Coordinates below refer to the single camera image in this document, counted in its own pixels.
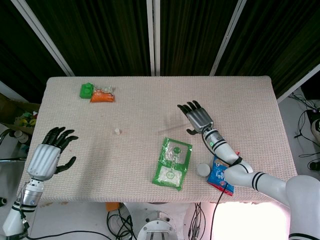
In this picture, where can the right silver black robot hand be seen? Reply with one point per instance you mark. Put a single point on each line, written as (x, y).
(200, 118)

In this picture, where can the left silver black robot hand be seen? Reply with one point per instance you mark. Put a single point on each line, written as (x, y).
(42, 160)

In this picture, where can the transparent test tube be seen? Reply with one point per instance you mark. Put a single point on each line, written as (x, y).
(172, 128)

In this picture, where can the small white stopper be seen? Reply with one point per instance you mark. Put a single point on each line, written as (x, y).
(117, 131)

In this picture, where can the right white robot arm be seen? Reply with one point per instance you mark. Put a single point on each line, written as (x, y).
(265, 181)

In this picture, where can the small white bottle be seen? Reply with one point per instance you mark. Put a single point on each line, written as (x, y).
(21, 136)

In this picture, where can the cardboard box with toys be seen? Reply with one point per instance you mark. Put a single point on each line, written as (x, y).
(22, 120)

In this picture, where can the small white round cap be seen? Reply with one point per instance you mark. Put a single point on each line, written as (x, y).
(203, 170)

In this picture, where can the blue snack bag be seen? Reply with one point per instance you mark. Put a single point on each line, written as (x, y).
(218, 176)

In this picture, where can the green plastic bag white granules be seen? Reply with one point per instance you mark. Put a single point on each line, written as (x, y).
(170, 175)

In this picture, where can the pink waffle tablecloth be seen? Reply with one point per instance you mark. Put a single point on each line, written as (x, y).
(130, 155)

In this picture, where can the green toy block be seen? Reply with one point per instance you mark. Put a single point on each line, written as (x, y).
(86, 91)

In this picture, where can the orange box under table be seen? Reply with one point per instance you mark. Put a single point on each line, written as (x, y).
(112, 206)

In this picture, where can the orange granule bag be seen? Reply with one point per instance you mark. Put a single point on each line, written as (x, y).
(102, 97)

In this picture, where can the white robot torso base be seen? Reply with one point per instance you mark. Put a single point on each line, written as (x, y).
(157, 226)

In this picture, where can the white partition post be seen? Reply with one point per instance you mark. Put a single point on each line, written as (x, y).
(153, 37)
(42, 35)
(226, 40)
(297, 83)

